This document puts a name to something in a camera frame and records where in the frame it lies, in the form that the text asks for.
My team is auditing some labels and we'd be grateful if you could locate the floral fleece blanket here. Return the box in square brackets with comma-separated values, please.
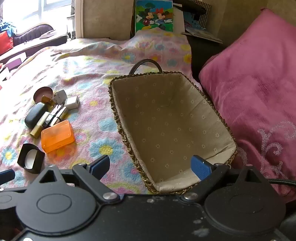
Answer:
[0, 28, 201, 195]

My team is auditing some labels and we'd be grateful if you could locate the pink velvet pillow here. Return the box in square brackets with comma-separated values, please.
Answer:
[199, 8, 296, 204]

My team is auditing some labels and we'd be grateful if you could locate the orange plastic box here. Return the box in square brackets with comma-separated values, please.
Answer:
[41, 120, 76, 154]

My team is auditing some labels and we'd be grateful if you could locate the black checked fabric item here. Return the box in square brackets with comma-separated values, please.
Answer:
[173, 0, 211, 24]

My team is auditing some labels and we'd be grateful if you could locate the gold cosmetic tube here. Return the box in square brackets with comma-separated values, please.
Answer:
[30, 111, 50, 139]

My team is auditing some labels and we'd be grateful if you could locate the black and gold lipstick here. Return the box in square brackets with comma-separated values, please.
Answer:
[43, 104, 69, 127]

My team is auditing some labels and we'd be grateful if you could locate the white shelf board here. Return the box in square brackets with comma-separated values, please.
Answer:
[0, 67, 11, 82]

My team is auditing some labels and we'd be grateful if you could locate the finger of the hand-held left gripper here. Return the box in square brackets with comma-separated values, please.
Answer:
[0, 169, 15, 186]

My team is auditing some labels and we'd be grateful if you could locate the black braided cable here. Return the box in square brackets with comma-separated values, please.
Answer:
[265, 178, 296, 186]

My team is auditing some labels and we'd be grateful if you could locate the purple box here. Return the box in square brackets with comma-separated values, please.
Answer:
[4, 52, 27, 70]

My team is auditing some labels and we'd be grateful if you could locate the woven basket with fabric lining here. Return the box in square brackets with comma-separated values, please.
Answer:
[108, 59, 238, 195]

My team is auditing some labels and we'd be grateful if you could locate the blue clothes pile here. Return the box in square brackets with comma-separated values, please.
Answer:
[0, 19, 17, 33]

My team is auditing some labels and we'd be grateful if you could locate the purple chaise sofa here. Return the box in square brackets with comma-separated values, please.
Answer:
[0, 23, 68, 56]

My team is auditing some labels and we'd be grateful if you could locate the round brown tin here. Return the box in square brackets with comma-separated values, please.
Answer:
[33, 86, 54, 103]

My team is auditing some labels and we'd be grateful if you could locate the grey plug adapter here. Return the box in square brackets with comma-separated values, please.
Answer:
[52, 91, 68, 106]

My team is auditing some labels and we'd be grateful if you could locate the black square compact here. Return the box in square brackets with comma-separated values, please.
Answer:
[17, 143, 46, 174]

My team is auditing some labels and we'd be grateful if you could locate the blue perforated plastic item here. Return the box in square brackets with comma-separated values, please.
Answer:
[183, 11, 207, 31]

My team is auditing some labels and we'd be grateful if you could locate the cartoon mouse picture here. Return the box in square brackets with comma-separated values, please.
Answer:
[135, 0, 174, 34]

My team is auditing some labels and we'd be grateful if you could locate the black oval case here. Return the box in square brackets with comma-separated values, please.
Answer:
[24, 103, 48, 129]

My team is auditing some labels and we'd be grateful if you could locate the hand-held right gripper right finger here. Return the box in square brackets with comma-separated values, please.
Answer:
[177, 155, 269, 204]

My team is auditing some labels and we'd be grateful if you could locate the dark flat magazine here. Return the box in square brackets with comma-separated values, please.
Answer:
[181, 26, 224, 44]

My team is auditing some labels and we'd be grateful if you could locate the red cushion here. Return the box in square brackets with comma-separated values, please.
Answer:
[0, 31, 14, 56]

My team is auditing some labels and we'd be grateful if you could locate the white book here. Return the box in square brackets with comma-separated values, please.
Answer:
[39, 30, 57, 40]

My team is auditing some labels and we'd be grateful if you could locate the white charger cube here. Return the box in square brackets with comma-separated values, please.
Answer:
[63, 98, 80, 110]

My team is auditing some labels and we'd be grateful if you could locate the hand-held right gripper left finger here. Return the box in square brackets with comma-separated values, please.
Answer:
[30, 155, 121, 202]

